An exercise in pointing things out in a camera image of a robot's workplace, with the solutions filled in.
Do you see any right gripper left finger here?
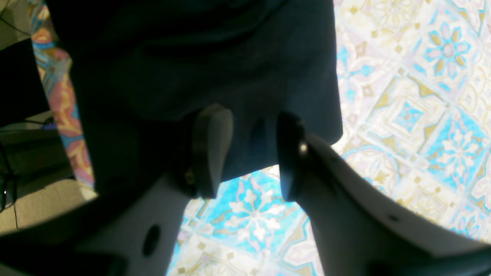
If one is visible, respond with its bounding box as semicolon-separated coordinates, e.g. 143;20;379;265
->
1;104;234;276

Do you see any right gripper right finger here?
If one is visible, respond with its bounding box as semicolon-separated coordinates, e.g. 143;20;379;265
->
277;112;491;276

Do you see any black T-shirt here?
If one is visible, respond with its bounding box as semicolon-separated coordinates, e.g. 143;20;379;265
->
46;0;343;194

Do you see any patterned tablecloth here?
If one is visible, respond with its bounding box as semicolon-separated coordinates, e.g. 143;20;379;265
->
29;0;491;276

